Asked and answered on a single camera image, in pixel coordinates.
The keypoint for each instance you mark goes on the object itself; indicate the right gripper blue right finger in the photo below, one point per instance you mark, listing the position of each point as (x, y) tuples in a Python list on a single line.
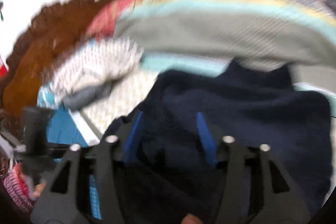
[(207, 141)]

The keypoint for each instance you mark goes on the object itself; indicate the dark navy fleece garment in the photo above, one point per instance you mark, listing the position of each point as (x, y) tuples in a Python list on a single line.
[(273, 149)]

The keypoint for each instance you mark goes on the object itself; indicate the red floral pillow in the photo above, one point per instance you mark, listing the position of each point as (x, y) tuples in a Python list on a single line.
[(104, 22)]

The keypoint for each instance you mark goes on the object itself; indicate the grey folded garment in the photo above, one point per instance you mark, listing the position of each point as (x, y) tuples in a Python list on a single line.
[(88, 95)]

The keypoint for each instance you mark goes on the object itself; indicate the white dotted folded garment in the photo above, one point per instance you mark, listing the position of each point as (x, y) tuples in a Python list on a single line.
[(96, 62)]

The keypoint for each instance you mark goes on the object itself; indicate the carved wooden headboard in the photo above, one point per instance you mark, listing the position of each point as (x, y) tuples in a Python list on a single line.
[(55, 29)]

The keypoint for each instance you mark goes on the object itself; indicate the striped patterned bedspread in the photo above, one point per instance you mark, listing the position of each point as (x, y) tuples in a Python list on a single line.
[(261, 35)]

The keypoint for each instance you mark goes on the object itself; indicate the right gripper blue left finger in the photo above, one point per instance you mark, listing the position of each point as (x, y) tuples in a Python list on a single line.
[(132, 141)]

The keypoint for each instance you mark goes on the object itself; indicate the person's left hand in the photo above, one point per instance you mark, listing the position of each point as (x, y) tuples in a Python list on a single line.
[(38, 189)]

